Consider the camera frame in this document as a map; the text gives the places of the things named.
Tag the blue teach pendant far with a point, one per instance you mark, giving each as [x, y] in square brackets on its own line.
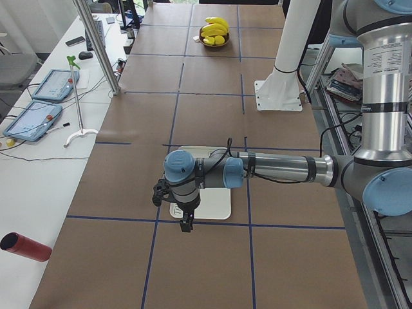
[55, 87]

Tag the yellow lemon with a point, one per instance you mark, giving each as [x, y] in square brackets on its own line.
[219, 40]

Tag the blue teach pendant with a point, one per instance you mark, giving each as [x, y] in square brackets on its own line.
[55, 87]
[32, 123]

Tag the blue teach pendant near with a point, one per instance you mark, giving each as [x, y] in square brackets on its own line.
[32, 123]

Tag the brown wicker basket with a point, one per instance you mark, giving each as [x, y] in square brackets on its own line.
[226, 40]

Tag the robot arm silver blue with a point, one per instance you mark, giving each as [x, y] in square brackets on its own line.
[378, 174]

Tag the stack of cloths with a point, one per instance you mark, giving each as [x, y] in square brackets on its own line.
[343, 84]

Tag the black smartphone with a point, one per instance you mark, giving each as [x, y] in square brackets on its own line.
[75, 41]

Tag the yellow small cap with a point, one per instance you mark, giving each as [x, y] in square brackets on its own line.
[10, 142]

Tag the black computer mouse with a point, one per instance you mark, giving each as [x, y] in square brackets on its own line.
[85, 55]

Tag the metal cup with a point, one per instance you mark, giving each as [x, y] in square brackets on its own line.
[130, 33]

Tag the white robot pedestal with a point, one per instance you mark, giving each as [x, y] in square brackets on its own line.
[280, 90]

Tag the reacher grabber tool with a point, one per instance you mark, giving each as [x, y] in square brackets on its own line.
[82, 131]

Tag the red cylinder bottle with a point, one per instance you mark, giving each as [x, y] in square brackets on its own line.
[23, 246]

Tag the white rectangular bear plate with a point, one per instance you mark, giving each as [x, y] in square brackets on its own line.
[214, 203]

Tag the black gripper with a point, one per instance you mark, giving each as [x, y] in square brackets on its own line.
[187, 213]

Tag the aluminium frame post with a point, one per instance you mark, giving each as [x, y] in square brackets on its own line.
[90, 28]

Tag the yellow banana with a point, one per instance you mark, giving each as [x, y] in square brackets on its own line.
[218, 20]
[213, 29]
[208, 41]

